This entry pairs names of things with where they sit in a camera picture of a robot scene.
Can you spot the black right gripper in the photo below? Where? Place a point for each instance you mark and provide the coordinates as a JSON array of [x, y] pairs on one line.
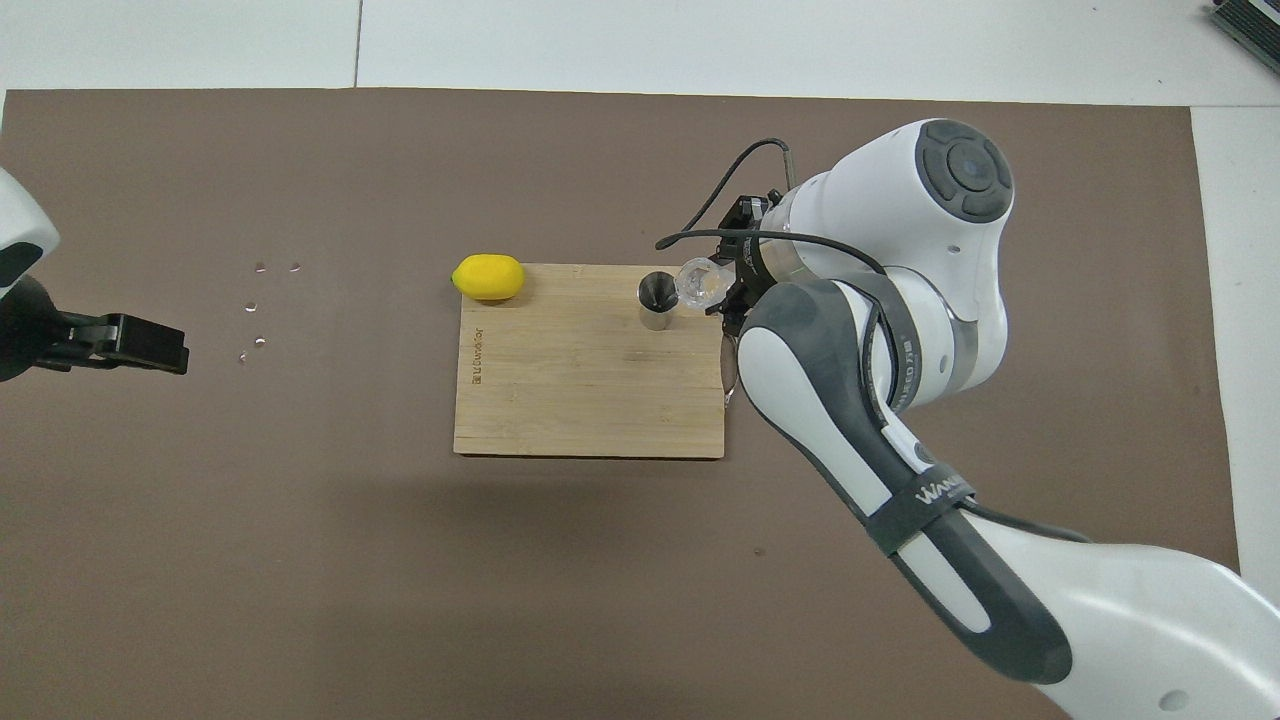
[[762, 262]]

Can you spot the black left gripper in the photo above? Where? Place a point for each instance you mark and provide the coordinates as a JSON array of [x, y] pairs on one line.
[[20, 330]]

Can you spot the small clear glass cup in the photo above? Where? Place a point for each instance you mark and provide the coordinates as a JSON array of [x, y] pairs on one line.
[[702, 282]]

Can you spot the steel double jigger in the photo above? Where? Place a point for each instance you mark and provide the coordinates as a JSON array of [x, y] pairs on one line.
[[657, 300]]

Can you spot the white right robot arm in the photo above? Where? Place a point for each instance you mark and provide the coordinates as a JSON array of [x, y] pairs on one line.
[[900, 200]]

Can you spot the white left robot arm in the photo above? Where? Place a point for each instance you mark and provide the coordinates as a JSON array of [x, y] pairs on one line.
[[20, 230]]

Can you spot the bamboo cutting board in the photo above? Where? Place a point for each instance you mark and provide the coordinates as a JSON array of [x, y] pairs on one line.
[[580, 390]]

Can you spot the yellow lemon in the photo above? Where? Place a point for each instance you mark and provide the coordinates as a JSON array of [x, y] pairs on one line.
[[488, 278]]

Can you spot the brown paper table mat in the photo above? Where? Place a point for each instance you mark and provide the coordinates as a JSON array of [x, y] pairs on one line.
[[500, 600]]

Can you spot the grey ribbed device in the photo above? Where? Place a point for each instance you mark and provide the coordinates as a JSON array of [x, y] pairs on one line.
[[1250, 15]]

